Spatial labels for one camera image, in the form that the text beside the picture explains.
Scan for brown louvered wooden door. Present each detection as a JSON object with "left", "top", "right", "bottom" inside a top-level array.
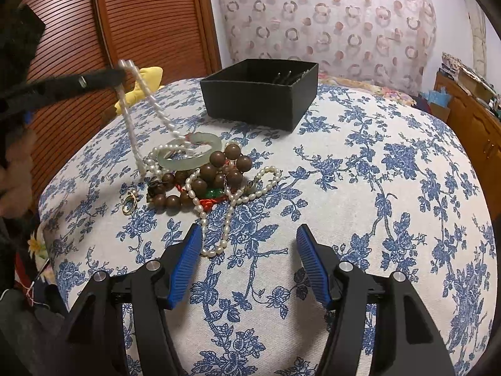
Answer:
[{"left": 18, "top": 0, "right": 222, "bottom": 214}]

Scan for dark hairpins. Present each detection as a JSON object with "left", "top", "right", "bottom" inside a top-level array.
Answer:
[{"left": 273, "top": 70, "right": 311, "bottom": 86}]

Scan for pale green jade bangle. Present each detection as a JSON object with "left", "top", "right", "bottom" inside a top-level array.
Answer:
[{"left": 158, "top": 132, "right": 224, "bottom": 169}]

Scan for wooden cabinet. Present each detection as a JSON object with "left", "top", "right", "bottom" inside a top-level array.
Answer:
[{"left": 433, "top": 71, "right": 501, "bottom": 175}]

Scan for brown wooden bead bracelet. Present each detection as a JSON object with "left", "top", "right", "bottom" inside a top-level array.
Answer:
[{"left": 147, "top": 144, "right": 253, "bottom": 211}]

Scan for person's left hand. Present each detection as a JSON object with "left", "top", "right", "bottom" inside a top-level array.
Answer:
[{"left": 0, "top": 128, "right": 38, "bottom": 218}]

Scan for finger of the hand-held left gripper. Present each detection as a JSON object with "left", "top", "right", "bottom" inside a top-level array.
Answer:
[{"left": 0, "top": 66, "right": 127, "bottom": 117}]

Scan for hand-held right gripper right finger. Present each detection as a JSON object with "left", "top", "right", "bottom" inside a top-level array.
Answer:
[{"left": 296, "top": 224, "right": 457, "bottom": 376}]

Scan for yellow plush toy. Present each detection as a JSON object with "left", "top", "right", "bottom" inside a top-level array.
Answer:
[{"left": 114, "top": 66, "right": 164, "bottom": 117}]

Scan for ring-printed white pillow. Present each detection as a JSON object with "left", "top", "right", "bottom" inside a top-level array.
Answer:
[{"left": 214, "top": 0, "right": 438, "bottom": 97}]

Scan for gold oval pendant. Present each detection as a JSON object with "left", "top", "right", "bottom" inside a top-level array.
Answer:
[{"left": 121, "top": 189, "right": 139, "bottom": 216}]

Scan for pile of books and papers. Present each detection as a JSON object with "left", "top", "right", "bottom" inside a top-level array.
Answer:
[{"left": 438, "top": 51, "right": 501, "bottom": 120}]

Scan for small white pearl necklace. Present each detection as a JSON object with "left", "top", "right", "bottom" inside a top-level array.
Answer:
[{"left": 185, "top": 166, "right": 283, "bottom": 258}]

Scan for dark flower-printed cloth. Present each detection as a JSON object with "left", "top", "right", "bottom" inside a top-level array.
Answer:
[{"left": 0, "top": 211, "right": 73, "bottom": 376}]

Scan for green pendant with red cord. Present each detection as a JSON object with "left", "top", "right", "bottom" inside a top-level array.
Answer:
[{"left": 175, "top": 180, "right": 262, "bottom": 213}]

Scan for long white pearl necklace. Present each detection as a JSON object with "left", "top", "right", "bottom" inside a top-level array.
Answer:
[{"left": 117, "top": 59, "right": 196, "bottom": 178}]

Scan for black cardboard box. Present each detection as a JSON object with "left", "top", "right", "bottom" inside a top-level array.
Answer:
[{"left": 199, "top": 58, "right": 319, "bottom": 132}]

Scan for pink floral bedsheet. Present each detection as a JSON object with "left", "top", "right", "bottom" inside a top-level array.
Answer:
[{"left": 317, "top": 71, "right": 416, "bottom": 107}]

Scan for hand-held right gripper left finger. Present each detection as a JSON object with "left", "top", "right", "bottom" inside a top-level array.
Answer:
[{"left": 65, "top": 223, "right": 204, "bottom": 376}]

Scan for blue floral cloth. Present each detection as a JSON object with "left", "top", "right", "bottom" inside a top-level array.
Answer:
[{"left": 38, "top": 74, "right": 498, "bottom": 376}]

